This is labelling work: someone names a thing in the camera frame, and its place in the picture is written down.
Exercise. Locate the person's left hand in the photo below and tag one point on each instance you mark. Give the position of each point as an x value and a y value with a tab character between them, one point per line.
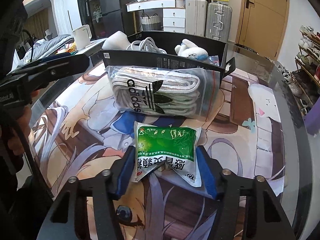
15	143

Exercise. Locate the white dresser with drawers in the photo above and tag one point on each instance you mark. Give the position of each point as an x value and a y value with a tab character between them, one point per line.
172	13

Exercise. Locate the white suitcase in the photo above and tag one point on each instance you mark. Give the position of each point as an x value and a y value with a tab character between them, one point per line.
195	17

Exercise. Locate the woven laundry basket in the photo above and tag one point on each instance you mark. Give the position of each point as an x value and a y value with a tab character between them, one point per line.
151	23

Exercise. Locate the white electric kettle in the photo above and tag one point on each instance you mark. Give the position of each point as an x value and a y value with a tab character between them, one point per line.
82	36

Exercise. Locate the white foam block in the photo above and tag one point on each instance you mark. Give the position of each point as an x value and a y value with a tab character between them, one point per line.
117	41

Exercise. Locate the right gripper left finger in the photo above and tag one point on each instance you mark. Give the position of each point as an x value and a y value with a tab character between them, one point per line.
67	217

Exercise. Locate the green medicine pouch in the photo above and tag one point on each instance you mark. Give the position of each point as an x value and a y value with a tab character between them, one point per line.
172	146

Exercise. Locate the black refrigerator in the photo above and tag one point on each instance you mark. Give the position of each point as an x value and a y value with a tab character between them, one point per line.
116	17

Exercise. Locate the wooden shoe rack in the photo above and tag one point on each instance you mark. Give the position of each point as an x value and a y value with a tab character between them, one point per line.
303	81

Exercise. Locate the anime printed desk mat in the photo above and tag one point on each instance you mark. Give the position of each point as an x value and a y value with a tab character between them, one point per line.
83	132

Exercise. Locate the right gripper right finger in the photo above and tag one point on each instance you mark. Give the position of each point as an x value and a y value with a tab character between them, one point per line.
264	215

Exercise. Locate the adidas socks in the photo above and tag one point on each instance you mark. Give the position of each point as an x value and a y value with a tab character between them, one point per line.
157	91

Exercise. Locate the black glass wardrobe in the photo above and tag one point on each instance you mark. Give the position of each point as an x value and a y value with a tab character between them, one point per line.
90	14

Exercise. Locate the purple bag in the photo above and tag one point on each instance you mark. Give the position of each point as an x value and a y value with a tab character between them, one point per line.
312	120

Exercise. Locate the wooden door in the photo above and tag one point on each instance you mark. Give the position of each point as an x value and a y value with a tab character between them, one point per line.
262	26

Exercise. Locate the silver suitcase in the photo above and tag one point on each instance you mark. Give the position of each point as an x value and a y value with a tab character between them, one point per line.
218	22

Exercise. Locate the grey side cabinet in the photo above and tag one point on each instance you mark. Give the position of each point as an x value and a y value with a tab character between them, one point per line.
92	51

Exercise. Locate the white blue plush toy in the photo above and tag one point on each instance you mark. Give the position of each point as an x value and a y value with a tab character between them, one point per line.
190	50

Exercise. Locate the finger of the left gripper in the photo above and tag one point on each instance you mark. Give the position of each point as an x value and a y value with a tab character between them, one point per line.
52	70
46	59

